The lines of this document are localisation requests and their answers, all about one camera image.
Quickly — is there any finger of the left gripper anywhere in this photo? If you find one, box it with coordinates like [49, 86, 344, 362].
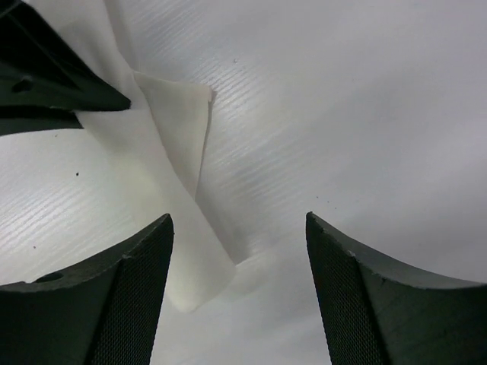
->
[1, 106, 83, 136]
[1, 1, 131, 111]

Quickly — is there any white cloth napkin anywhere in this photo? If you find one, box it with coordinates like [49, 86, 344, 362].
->
[72, 0, 239, 315]

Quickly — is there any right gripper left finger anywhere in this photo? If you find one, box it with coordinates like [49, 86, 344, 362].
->
[1, 214, 174, 364]

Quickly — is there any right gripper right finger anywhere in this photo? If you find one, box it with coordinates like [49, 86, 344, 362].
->
[306, 213, 486, 364]

